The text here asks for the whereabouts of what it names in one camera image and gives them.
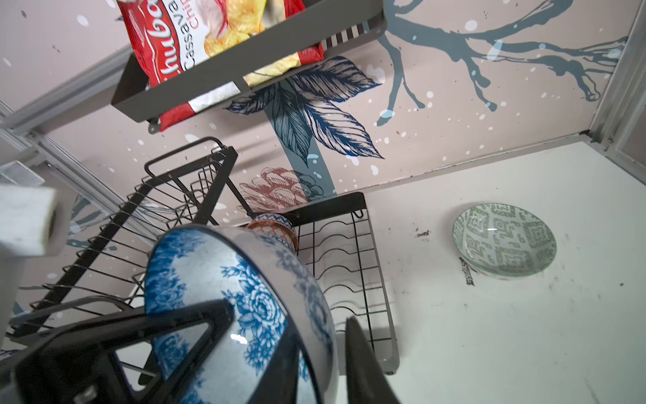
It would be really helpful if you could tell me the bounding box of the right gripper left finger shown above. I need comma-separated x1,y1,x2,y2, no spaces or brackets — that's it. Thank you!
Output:
247,328,316,403

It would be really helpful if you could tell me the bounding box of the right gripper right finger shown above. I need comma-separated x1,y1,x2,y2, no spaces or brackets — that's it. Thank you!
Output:
345,317,400,404

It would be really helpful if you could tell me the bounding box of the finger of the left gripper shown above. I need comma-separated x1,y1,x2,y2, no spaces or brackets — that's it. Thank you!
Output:
12,300,234,403

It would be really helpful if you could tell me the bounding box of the blue floral ceramic bowl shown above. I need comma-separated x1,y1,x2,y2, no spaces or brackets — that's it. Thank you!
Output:
145,226,338,403

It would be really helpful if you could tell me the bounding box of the orange patterned ceramic bowl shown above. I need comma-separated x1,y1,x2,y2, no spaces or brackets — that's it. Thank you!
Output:
247,213,299,253

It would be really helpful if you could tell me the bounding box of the green patterned ceramic bowl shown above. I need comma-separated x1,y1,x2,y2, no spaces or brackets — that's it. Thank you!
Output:
452,203,557,280

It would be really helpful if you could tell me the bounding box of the red cassava chips bag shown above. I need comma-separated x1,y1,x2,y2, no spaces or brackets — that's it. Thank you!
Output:
117,0,325,131

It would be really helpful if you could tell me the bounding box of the black wall shelf basket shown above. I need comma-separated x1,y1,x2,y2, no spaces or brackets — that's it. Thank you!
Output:
111,1,386,131

